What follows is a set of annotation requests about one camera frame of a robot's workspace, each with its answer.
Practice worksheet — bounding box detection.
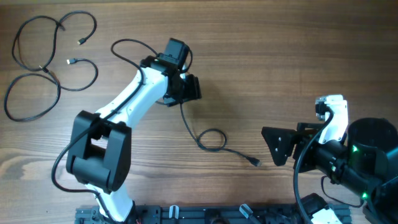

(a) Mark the black USB cable with plug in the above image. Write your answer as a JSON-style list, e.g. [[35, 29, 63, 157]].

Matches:
[[11, 11, 98, 72]]

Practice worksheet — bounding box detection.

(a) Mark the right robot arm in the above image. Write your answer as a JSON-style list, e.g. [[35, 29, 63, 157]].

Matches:
[[261, 118, 397, 223]]

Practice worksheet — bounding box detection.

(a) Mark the left camera black cable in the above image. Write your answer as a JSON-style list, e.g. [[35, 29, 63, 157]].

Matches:
[[50, 38, 159, 223]]

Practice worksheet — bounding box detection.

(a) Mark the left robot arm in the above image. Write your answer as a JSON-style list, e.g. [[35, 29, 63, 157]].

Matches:
[[64, 39, 201, 223]]

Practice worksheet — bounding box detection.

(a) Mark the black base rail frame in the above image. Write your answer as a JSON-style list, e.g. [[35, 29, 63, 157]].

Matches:
[[74, 204, 353, 224]]

